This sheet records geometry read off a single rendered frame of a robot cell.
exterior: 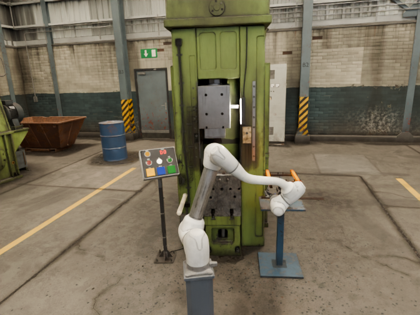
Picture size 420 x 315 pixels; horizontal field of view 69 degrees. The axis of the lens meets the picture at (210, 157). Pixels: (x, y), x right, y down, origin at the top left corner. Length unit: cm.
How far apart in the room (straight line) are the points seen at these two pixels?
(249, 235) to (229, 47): 198
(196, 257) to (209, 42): 196
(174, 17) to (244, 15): 63
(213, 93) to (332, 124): 641
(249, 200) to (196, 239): 141
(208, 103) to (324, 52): 627
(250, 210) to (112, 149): 469
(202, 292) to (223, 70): 196
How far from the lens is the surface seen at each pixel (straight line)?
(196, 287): 217
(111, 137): 736
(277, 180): 212
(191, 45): 308
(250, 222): 342
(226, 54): 306
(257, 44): 308
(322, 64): 887
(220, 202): 310
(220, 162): 192
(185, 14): 309
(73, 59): 1097
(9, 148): 710
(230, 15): 306
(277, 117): 826
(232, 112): 341
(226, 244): 333
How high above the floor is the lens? 185
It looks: 15 degrees down
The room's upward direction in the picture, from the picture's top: 2 degrees counter-clockwise
